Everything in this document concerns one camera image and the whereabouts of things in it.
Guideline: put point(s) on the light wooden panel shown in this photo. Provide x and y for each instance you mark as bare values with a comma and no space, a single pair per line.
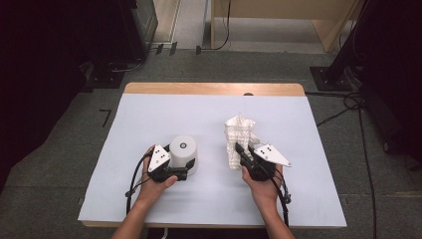
166,20

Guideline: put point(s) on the white waffle cloth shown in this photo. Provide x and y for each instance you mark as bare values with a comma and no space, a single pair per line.
237,132

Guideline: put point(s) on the dark curtain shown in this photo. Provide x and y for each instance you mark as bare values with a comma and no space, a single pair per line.
398,66
40,83

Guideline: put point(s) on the black metal stand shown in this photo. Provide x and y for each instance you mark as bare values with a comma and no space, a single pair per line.
331,78

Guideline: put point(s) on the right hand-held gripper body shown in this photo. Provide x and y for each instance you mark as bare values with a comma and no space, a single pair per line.
270,156

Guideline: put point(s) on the black floor bracket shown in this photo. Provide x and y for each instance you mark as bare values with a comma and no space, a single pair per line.
159,49
198,50
173,48

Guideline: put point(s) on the black stand base plate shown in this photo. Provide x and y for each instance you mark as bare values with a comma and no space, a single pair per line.
104,79

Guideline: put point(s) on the person's right hand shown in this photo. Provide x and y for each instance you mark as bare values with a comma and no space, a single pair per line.
265,192

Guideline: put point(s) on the light wooden desk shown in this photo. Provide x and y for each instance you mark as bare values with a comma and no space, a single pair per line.
282,8

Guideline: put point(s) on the white table sheet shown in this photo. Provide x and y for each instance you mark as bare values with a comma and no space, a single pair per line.
205,116

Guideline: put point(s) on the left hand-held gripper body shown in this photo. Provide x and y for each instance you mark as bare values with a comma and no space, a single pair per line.
160,159

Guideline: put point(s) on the person's left hand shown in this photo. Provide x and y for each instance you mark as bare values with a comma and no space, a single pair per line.
151,191

